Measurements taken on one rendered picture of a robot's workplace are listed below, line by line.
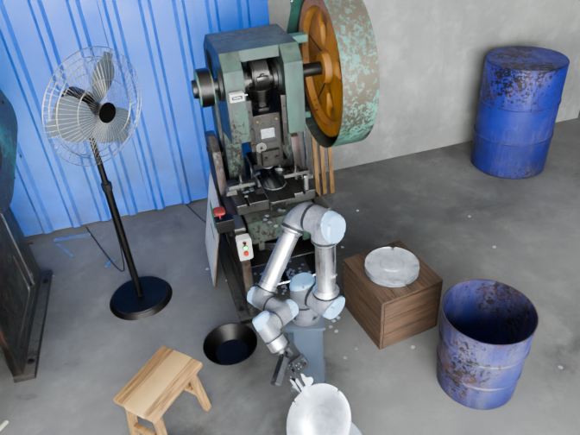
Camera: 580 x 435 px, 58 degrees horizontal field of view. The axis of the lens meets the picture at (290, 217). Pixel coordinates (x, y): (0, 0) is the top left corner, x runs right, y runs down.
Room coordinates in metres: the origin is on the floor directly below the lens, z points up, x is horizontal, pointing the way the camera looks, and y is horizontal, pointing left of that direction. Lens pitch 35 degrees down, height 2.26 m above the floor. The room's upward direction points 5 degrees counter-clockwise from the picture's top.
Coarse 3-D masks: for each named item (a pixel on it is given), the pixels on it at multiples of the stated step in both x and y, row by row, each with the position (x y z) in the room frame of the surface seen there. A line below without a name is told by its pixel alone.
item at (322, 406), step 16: (320, 384) 1.31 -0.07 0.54; (304, 400) 1.25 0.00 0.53; (320, 400) 1.27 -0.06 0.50; (336, 400) 1.28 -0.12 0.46; (288, 416) 1.20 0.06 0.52; (304, 416) 1.21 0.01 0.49; (320, 416) 1.22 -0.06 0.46; (336, 416) 1.24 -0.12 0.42; (288, 432) 1.16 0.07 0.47; (304, 432) 1.17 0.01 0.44; (320, 432) 1.18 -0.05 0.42; (336, 432) 1.20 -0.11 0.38
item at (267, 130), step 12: (252, 108) 2.56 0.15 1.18; (264, 108) 2.53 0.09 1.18; (276, 108) 2.56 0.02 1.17; (264, 120) 2.49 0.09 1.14; (276, 120) 2.50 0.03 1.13; (264, 132) 2.48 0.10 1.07; (276, 132) 2.50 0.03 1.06; (264, 144) 2.47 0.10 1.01; (276, 144) 2.50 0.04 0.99; (252, 156) 2.57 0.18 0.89; (264, 156) 2.45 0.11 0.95; (276, 156) 2.45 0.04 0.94
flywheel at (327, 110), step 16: (320, 0) 2.62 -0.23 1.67; (304, 16) 2.88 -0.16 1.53; (320, 16) 2.73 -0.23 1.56; (320, 32) 2.74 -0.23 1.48; (304, 48) 2.94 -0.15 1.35; (320, 48) 2.75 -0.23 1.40; (336, 48) 2.53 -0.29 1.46; (336, 64) 2.54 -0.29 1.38; (304, 80) 2.94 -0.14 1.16; (320, 80) 2.66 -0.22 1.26; (336, 80) 2.54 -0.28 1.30; (320, 96) 2.77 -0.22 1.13; (336, 96) 2.54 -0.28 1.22; (320, 112) 2.73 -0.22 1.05; (336, 112) 2.54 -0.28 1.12; (320, 128) 2.69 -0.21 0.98; (336, 128) 2.45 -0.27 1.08
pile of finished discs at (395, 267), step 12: (372, 252) 2.28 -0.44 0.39; (384, 252) 2.27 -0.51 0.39; (396, 252) 2.26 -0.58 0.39; (408, 252) 2.26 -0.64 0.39; (372, 264) 2.18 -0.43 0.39; (384, 264) 2.16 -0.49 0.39; (396, 264) 2.16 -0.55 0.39; (408, 264) 2.15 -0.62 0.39; (372, 276) 2.09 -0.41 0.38; (384, 276) 2.07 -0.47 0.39; (396, 276) 2.07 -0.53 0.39; (408, 276) 2.06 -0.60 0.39
